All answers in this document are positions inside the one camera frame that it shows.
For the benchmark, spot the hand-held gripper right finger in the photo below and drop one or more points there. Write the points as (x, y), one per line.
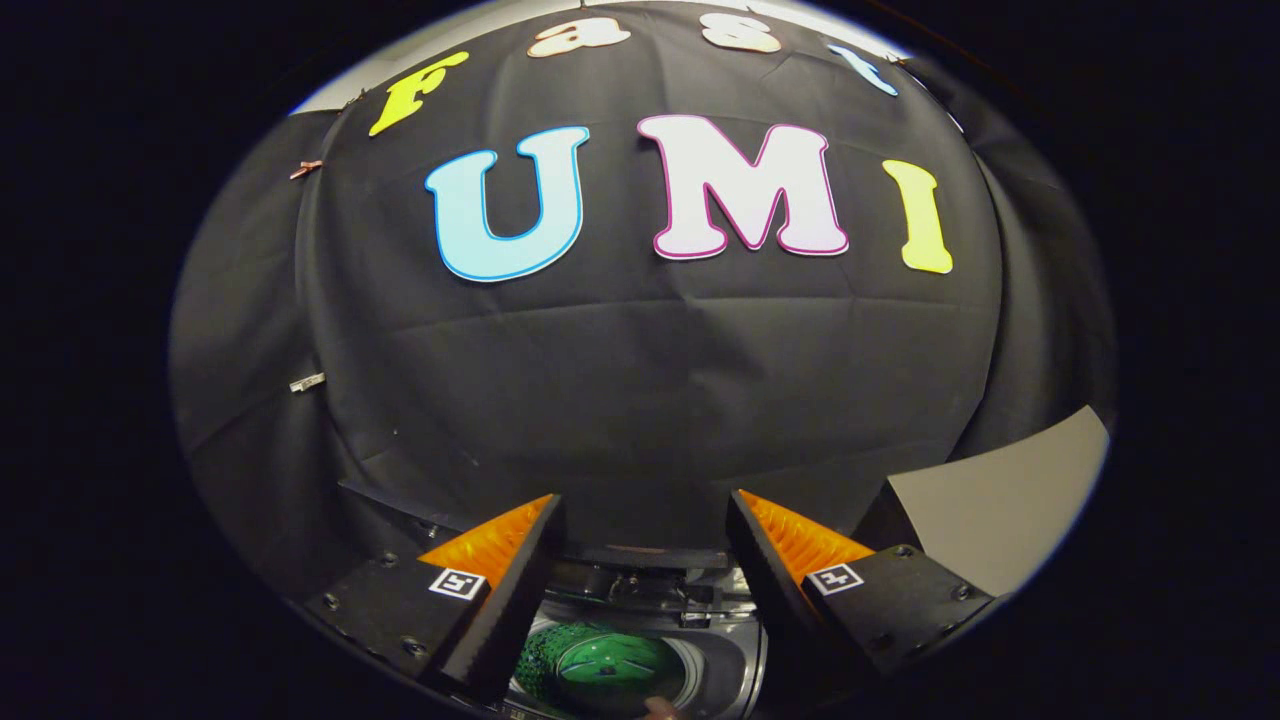
(900, 610)

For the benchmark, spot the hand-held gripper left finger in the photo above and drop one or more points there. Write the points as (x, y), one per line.
(400, 615)

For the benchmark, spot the green button shirt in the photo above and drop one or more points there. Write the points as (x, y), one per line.
(600, 668)

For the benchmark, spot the pink clip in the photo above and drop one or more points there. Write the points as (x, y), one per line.
(305, 168)

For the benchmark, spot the white clip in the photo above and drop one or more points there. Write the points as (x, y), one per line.
(307, 381)

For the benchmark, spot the dark grey washing machine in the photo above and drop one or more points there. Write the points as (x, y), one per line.
(725, 660)

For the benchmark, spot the black backdrop cloth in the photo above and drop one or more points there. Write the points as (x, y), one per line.
(640, 380)

